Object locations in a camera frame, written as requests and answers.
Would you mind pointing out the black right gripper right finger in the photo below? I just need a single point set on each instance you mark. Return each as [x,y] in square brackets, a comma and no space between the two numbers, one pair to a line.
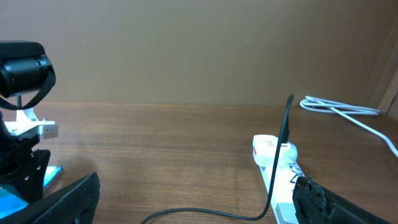
[315,204]

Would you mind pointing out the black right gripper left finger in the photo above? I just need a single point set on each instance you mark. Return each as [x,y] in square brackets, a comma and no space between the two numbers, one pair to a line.
[75,203]

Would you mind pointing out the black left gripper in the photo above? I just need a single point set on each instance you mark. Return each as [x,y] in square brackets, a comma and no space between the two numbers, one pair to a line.
[23,168]

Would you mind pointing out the smartphone with cyan screen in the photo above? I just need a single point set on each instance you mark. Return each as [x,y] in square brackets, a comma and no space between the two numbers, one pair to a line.
[11,204]

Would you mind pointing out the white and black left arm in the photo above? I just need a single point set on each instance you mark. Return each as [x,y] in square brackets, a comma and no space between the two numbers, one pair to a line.
[27,76]

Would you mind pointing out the white charger adapter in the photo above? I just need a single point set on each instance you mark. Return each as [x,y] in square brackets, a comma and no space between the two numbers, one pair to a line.
[264,150]

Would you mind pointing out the white power strip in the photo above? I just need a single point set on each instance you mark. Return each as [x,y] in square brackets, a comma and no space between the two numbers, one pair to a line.
[282,194]

